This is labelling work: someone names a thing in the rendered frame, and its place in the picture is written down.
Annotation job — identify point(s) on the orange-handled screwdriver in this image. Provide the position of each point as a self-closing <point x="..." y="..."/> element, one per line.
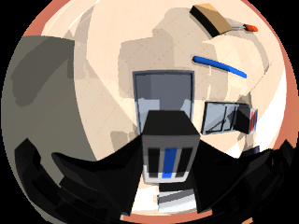
<point x="246" y="27"/>

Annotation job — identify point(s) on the grey flat panel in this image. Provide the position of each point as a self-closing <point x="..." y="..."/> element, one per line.
<point x="39" y="103"/>

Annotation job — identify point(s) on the brown cardboard box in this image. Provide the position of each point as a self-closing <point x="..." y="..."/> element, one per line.
<point x="210" y="18"/>

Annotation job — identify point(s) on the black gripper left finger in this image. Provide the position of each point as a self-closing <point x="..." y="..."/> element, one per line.
<point x="116" y="176"/>

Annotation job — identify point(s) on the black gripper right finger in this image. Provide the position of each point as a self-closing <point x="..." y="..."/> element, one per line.
<point x="214" y="173"/>

